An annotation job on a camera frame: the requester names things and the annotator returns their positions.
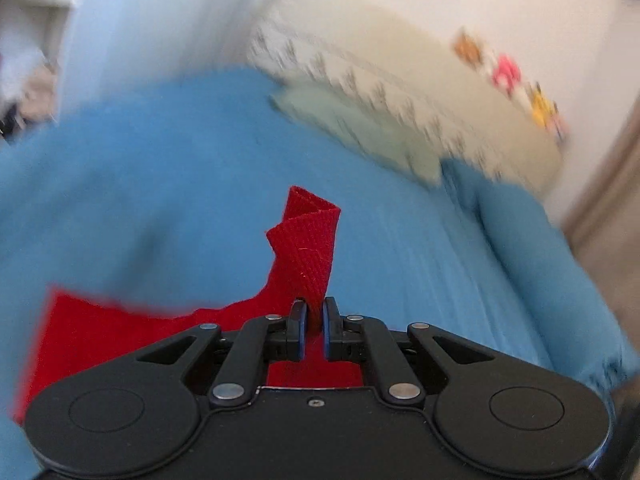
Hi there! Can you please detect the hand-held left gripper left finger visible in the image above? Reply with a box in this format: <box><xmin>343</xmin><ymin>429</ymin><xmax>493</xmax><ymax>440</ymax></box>
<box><xmin>136</xmin><ymin>299</ymin><xmax>307</xmax><ymax>408</ymax></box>

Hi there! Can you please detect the yellow wall sticker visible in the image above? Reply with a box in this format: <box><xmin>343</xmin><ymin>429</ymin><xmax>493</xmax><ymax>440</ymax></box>
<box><xmin>529</xmin><ymin>85</ymin><xmax>558</xmax><ymax>128</ymax></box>

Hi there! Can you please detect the beige curtain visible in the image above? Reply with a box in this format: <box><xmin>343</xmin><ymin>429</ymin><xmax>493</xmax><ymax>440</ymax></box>
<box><xmin>560</xmin><ymin>107</ymin><xmax>640</xmax><ymax>323</ymax></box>

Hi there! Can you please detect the bed with blue sheet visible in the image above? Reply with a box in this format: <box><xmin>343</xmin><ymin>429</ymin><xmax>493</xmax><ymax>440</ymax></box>
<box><xmin>0</xmin><ymin>67</ymin><xmax>640</xmax><ymax>480</ymax></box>

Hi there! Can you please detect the pink wall sticker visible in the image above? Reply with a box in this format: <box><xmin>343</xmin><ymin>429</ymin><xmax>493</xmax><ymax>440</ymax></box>
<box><xmin>491</xmin><ymin>54</ymin><xmax>523</xmax><ymax>95</ymax></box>

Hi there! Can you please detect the red knit garment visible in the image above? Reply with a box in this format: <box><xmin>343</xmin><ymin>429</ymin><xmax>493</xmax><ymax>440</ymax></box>
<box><xmin>11</xmin><ymin>186</ymin><xmax>363</xmax><ymax>426</ymax></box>

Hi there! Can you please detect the orange wall sticker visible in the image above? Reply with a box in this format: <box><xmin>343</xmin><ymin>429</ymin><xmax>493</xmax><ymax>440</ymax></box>
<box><xmin>452</xmin><ymin>30</ymin><xmax>485</xmax><ymax>68</ymax></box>

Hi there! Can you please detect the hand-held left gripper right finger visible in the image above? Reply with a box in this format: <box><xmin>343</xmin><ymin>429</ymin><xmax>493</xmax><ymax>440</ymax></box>
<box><xmin>322</xmin><ymin>297</ymin><xmax>496</xmax><ymax>409</ymax></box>

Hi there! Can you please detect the pale green pillow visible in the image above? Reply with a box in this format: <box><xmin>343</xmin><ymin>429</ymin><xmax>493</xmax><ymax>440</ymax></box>
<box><xmin>270</xmin><ymin>82</ymin><xmax>444</xmax><ymax>189</ymax></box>

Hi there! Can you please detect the blue duvet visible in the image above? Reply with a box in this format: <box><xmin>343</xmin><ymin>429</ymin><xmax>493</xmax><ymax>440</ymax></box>
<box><xmin>442</xmin><ymin>159</ymin><xmax>640</xmax><ymax>396</ymax></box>

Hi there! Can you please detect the white shelf unit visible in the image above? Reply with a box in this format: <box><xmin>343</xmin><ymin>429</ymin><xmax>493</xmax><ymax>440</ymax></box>
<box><xmin>0</xmin><ymin>0</ymin><xmax>143</xmax><ymax>138</ymax></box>

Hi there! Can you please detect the cream quilted headboard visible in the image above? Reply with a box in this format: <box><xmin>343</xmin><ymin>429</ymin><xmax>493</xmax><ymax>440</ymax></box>
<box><xmin>246</xmin><ymin>0</ymin><xmax>565</xmax><ymax>198</ymax></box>

